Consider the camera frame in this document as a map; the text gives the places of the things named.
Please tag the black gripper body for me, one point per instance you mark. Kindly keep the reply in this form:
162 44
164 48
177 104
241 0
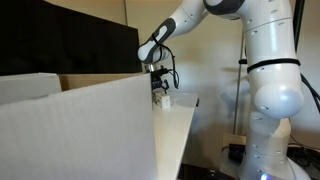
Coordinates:
157 80

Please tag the small white glasses box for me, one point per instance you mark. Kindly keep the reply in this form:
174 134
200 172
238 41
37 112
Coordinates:
164 101

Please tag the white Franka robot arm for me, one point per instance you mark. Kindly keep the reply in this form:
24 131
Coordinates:
273 83

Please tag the small tan cardboard box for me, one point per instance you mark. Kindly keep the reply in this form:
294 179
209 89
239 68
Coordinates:
233 139

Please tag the black electronic box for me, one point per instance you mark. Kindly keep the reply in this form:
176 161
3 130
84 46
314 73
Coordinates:
236 154

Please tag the black computer monitor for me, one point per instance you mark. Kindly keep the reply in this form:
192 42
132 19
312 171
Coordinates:
100 50
30 40

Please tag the thin grey stand pole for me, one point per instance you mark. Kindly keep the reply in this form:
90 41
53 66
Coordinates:
237 100

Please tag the black pole clamp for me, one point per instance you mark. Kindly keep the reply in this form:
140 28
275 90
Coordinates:
242 61

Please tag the white foam board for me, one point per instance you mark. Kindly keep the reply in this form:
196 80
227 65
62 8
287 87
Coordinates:
83 133

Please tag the black rounded object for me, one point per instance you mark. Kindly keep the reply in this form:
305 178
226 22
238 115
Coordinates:
203 173

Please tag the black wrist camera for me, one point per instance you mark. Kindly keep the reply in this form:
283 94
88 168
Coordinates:
163 71

